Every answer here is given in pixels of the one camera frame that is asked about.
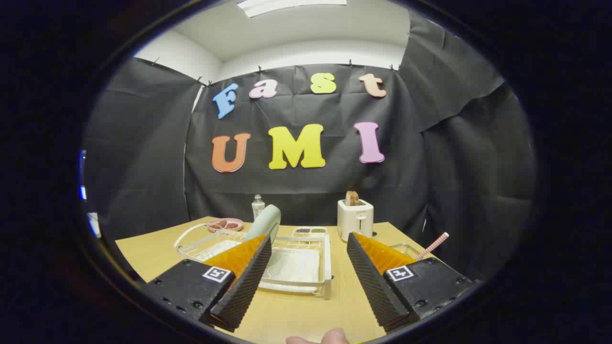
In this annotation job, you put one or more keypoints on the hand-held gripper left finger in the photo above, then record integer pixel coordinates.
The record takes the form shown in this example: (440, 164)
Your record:
(244, 291)

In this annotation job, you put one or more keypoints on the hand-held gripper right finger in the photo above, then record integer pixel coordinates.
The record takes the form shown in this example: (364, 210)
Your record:
(375, 286)

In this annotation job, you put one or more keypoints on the pale green plate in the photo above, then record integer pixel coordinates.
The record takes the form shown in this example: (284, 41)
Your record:
(265, 220)

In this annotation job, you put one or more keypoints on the pink oval plate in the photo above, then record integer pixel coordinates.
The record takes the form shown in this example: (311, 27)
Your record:
(224, 229)

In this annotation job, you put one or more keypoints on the white drip tray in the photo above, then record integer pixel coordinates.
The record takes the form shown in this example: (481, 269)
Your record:
(296, 265)

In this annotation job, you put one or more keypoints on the white toaster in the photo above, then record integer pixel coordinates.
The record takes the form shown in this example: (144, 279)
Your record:
(354, 220)

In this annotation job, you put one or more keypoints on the clear bottle green liquid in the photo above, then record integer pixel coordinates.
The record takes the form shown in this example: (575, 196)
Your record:
(258, 208)

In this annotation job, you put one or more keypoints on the white divided tray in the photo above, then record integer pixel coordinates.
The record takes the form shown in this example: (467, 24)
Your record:
(310, 232)

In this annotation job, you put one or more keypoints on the brown toast slice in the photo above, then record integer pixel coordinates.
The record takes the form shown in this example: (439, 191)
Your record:
(352, 198)

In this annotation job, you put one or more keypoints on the black backdrop cloth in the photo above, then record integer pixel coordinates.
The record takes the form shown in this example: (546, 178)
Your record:
(311, 191)

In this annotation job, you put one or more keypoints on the ceiling light panel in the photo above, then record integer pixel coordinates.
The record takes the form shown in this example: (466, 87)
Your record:
(287, 5)

